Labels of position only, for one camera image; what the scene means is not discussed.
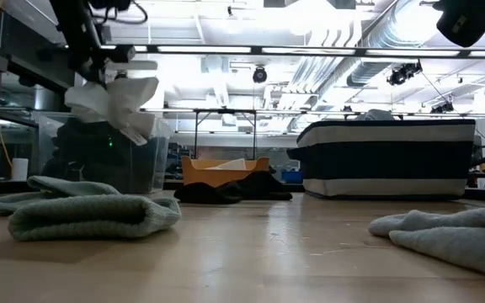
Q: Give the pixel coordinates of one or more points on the black ceiling spotlight cluster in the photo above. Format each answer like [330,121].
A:
[402,75]
[442,108]

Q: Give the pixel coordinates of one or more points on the black background table frame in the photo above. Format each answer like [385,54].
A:
[225,111]

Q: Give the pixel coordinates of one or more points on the orange plastic tub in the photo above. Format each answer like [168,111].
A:
[225,179]

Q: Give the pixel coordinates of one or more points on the silver ventilation duct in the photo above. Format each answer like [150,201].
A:
[364,71]

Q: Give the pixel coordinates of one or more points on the blue storage bin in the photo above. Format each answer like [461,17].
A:
[292,177]

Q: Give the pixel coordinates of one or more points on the overhead light bar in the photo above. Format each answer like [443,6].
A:
[360,52]

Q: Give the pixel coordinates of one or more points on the sage green cloth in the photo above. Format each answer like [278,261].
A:
[91,219]

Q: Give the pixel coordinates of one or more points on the white t-shirt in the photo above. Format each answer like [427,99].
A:
[112,105]

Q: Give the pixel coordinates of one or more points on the small white cloth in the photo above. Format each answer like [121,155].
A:
[230,165]

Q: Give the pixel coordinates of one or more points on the clear plastic bin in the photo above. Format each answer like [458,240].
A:
[164,160]

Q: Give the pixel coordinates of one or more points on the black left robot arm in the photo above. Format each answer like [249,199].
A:
[72,21]

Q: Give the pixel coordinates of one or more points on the black garment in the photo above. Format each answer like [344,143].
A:
[246,189]

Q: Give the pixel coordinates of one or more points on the light grey sock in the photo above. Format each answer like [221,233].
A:
[457,244]

